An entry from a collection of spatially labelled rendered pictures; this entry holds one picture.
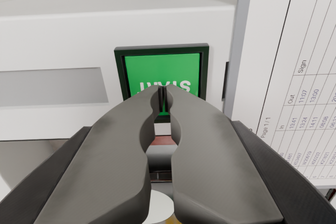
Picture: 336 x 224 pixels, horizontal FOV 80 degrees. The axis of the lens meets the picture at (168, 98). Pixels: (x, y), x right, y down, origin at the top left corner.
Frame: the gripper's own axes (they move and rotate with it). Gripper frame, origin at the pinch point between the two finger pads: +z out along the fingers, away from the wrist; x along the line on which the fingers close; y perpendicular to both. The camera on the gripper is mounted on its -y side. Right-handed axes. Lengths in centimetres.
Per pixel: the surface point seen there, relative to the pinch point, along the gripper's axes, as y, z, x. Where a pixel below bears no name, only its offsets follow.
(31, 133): 4.6, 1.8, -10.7
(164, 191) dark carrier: 21.9, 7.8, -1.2
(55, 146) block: 11.3, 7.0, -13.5
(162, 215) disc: 28.6, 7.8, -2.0
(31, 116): 3.0, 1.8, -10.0
